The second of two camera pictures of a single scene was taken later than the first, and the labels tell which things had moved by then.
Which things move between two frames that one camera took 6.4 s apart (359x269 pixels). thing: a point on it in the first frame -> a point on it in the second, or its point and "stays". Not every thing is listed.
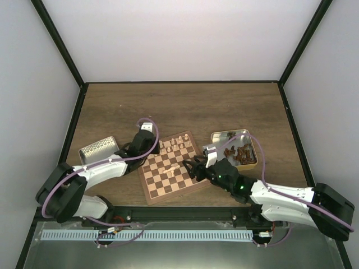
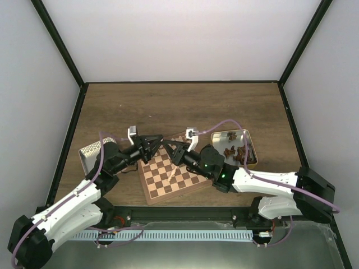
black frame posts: (47, 22) stays
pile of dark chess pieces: (243, 153) stays
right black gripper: (198, 166) -> (178, 156)
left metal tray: (100, 150) stays
